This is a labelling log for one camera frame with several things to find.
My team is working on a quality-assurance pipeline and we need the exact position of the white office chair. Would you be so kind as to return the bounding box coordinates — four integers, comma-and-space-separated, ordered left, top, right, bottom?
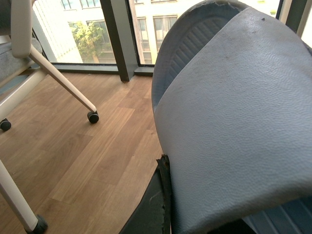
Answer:
0, 0, 99, 234

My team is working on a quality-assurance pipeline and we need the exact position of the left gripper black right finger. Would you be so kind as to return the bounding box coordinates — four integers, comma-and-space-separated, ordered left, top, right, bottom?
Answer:
208, 219, 256, 234

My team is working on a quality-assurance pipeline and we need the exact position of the light blue slipper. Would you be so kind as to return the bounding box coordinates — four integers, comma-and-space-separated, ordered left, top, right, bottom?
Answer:
152, 0, 312, 234

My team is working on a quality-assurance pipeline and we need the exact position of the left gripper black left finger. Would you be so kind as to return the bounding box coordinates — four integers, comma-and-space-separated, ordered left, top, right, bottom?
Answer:
120, 155, 172, 234

